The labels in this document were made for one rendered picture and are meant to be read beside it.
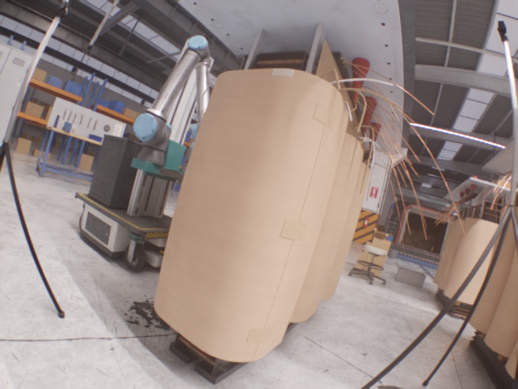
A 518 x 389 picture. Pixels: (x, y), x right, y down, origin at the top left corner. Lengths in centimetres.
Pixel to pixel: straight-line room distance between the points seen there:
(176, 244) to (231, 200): 24
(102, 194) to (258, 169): 153
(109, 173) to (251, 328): 154
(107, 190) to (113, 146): 33
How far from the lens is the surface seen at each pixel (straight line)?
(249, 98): 75
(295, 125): 67
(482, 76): 1547
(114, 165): 193
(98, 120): 578
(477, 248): 318
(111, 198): 191
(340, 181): 109
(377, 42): 101
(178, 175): 180
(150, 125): 145
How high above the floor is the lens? 70
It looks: 1 degrees up
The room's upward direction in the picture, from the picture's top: 16 degrees clockwise
